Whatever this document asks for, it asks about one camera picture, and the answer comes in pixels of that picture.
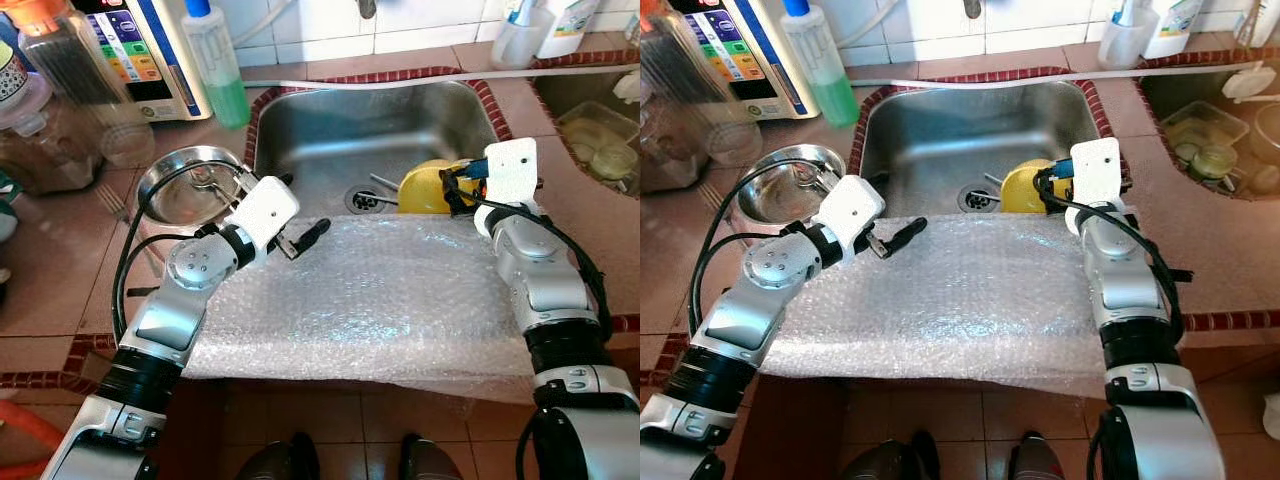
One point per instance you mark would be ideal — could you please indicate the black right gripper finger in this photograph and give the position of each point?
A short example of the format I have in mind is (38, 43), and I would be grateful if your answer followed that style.
(1045, 190)
(452, 195)

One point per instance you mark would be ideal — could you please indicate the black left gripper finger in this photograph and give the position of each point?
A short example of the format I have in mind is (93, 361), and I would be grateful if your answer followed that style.
(905, 233)
(313, 233)

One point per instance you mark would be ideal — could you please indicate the yellow plastic bowl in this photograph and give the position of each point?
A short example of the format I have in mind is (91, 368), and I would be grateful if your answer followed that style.
(1020, 190)
(420, 190)

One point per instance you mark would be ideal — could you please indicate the stainless steel bowl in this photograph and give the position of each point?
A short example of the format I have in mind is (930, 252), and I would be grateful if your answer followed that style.
(175, 200)
(770, 200)

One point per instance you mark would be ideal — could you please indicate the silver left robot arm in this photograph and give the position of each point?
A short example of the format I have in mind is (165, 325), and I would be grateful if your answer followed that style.
(745, 325)
(170, 320)

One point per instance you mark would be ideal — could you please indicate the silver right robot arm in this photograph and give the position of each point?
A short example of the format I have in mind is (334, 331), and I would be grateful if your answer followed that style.
(545, 280)
(1125, 285)

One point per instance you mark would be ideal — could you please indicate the clear bubble wrap sheet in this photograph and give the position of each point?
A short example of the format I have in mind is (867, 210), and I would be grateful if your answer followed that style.
(380, 290)
(960, 290)

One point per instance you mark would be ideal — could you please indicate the stainless steel sink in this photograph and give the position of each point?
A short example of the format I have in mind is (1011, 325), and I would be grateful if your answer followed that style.
(330, 130)
(930, 130)

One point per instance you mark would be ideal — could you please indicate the metal spoon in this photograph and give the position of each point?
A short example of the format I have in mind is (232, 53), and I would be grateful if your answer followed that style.
(205, 180)

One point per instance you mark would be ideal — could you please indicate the tiled side basin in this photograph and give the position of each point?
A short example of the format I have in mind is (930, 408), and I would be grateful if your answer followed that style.
(1160, 95)
(575, 90)

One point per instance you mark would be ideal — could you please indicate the clear plastic container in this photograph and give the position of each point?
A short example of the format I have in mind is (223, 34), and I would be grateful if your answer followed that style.
(1200, 140)
(595, 140)

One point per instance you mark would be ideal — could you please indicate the green liquid bottle blue cap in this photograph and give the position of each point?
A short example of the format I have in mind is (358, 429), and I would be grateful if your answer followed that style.
(830, 95)
(225, 95)

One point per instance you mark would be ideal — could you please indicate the clear plastic cup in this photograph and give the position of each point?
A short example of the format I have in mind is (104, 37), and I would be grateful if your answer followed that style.
(1125, 45)
(515, 45)

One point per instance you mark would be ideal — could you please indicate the metal faucet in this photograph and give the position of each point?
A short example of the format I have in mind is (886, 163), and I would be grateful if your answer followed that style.
(366, 8)
(973, 8)

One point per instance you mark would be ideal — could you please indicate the white plastic bottle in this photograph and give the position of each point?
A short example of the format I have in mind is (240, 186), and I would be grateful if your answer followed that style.
(570, 30)
(1175, 30)

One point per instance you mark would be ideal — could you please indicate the white plastic lid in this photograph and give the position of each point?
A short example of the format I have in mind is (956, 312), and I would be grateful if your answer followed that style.
(628, 86)
(1250, 82)

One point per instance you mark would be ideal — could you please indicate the dark left robot foot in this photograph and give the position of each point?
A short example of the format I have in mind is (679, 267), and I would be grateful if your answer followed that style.
(890, 460)
(280, 460)

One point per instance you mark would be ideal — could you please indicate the dark robot foot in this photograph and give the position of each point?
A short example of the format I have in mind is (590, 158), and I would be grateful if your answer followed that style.
(432, 462)
(890, 460)
(1038, 462)
(280, 460)

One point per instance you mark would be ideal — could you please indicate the white water purifier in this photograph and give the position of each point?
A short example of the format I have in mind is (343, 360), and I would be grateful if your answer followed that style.
(165, 60)
(765, 60)

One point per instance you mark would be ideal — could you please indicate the clear jar brown contents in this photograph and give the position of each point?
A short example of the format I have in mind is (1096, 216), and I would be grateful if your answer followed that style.
(45, 160)
(665, 160)

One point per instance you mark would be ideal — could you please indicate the dark right robot foot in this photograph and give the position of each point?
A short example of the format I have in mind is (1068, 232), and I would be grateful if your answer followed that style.
(432, 462)
(1038, 462)

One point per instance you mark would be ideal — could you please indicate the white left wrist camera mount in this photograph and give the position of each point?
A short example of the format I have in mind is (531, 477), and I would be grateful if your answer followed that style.
(265, 212)
(852, 212)

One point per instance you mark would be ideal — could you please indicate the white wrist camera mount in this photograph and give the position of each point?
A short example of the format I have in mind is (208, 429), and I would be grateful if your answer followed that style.
(265, 212)
(512, 170)
(852, 212)
(1097, 170)

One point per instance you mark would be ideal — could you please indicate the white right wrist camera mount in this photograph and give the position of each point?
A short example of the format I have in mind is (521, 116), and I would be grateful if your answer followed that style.
(512, 170)
(1097, 170)

